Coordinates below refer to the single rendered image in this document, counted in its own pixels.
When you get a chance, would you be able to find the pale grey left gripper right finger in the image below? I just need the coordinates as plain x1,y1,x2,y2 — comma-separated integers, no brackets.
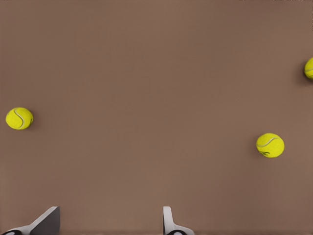
162,206,196,235

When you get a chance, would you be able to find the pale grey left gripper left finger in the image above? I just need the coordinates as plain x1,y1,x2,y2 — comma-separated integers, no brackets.
0,206,61,235

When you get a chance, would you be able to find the yellow tennis ball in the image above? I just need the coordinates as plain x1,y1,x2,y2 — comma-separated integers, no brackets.
256,133,285,159
304,57,313,80
5,107,34,130

